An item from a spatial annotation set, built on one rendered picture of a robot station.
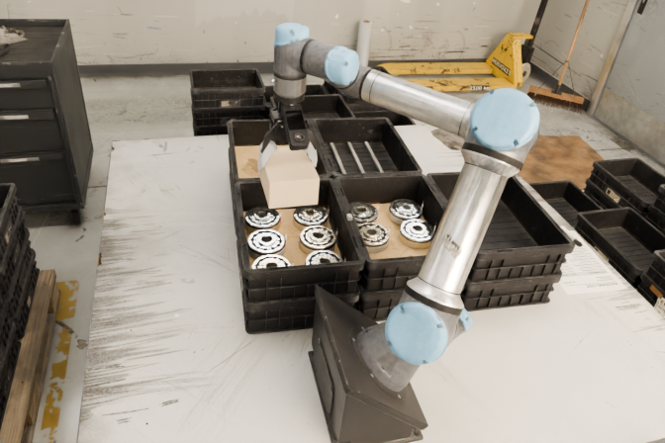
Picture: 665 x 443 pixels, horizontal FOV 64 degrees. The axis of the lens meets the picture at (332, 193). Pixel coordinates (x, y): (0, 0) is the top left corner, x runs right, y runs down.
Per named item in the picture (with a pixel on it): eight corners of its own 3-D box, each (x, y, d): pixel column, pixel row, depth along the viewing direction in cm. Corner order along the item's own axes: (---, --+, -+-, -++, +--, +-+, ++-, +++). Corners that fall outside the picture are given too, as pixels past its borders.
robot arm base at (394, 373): (410, 398, 119) (444, 374, 117) (370, 382, 110) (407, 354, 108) (385, 344, 131) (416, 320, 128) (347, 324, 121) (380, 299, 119)
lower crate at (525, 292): (551, 306, 159) (565, 276, 152) (458, 315, 152) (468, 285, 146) (491, 223, 191) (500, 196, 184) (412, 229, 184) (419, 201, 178)
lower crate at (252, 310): (356, 326, 146) (361, 295, 139) (244, 339, 139) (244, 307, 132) (327, 235, 178) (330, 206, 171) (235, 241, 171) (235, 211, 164)
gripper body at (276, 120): (298, 128, 136) (300, 83, 129) (306, 144, 129) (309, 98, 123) (268, 130, 134) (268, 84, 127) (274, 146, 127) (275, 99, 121)
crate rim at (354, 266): (365, 270, 134) (366, 263, 133) (244, 281, 128) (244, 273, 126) (332, 183, 166) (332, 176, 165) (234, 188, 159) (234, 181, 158)
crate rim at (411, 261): (475, 261, 141) (477, 254, 139) (365, 270, 134) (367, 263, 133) (423, 179, 173) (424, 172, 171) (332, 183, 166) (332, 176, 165)
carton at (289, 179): (317, 204, 132) (320, 178, 128) (269, 208, 129) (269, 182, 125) (303, 170, 145) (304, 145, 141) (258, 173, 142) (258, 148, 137)
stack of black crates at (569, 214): (603, 261, 269) (620, 224, 256) (552, 268, 261) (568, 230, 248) (555, 214, 300) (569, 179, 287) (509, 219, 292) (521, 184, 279)
